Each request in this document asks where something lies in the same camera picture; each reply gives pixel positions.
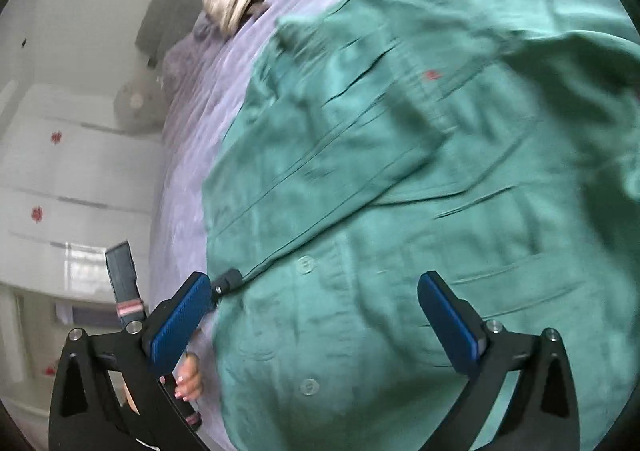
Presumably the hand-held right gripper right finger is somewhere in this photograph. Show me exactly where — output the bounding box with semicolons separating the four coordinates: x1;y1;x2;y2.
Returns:
417;271;582;451

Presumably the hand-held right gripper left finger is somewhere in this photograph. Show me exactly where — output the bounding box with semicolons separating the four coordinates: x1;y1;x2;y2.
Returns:
48;272;215;451

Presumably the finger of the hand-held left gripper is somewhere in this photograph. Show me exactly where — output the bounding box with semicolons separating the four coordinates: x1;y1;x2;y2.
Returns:
212;269;244;305

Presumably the green button shirt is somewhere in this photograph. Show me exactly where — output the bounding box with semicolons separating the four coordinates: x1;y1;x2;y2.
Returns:
202;0;640;451

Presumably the person's left hand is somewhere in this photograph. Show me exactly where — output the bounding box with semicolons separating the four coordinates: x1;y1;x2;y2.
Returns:
160;353;204;403

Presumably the white wardrobe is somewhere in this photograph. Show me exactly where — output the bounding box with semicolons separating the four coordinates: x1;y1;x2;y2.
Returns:
0;81;167;432

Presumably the lavender embossed blanket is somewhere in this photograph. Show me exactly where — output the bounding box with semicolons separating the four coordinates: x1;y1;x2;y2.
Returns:
148;0;481;451

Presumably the white standing fan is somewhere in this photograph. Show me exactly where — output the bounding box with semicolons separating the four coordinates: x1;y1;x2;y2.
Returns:
116;76;167;134

